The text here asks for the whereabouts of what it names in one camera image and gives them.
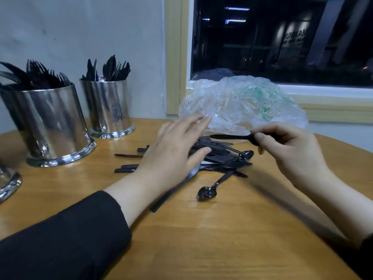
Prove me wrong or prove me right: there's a black plastic spoon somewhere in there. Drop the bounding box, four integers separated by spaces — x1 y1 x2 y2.
196 170 237 201
210 133 261 147

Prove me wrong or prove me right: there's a pile of black plastic cutlery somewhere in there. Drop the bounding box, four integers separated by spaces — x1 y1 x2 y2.
114 136 255 214

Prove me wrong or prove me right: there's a dark parked car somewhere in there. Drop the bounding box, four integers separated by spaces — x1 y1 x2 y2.
192 68 234 82

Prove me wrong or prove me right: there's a person's left hand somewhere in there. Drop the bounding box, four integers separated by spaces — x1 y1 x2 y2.
134 114 212 197

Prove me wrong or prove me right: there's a person's right hand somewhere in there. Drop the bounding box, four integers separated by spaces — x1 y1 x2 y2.
253 122 331 194

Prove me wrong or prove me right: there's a bunch of black knives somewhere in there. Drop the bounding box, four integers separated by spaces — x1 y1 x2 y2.
82 54 132 82

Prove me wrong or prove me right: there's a person's left forearm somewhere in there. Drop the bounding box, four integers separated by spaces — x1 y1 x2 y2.
0 175 158 280

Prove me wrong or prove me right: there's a bunch of black forks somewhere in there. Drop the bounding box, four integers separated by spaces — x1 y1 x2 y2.
0 60 72 91

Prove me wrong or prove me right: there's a clear plastic bag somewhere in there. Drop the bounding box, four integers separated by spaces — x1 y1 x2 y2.
179 75 309 137

